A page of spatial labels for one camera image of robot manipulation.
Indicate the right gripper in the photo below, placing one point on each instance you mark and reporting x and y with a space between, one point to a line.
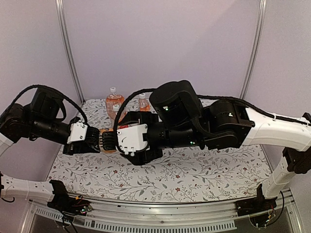
140 158

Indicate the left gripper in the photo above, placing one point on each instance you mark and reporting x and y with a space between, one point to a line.
75 148

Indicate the milk tea bottle dark label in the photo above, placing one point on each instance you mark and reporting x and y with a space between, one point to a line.
106 150

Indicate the orange tea bottle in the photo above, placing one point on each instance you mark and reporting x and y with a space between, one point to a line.
115 110
112 99
143 103

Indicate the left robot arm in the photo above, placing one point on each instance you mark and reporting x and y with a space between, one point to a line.
39 111

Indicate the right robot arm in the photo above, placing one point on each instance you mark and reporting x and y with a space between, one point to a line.
180 120

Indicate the orange tea bottle front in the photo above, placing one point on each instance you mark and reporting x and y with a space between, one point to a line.
115 110

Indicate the floral tablecloth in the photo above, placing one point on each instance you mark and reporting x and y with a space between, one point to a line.
180 175

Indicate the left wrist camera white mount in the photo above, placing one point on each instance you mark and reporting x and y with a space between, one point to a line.
78 132

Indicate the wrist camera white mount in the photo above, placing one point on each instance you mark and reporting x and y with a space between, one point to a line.
131 140
78 132

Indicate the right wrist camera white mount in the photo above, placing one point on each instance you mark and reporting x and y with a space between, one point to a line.
131 140

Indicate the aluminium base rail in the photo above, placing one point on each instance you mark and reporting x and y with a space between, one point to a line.
119 216

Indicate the left aluminium corner post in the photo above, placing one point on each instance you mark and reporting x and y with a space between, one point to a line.
68 51

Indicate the aluminium corner post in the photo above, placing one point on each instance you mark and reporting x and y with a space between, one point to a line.
255 48
68 51

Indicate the right aluminium corner post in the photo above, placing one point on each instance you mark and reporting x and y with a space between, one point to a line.
255 48

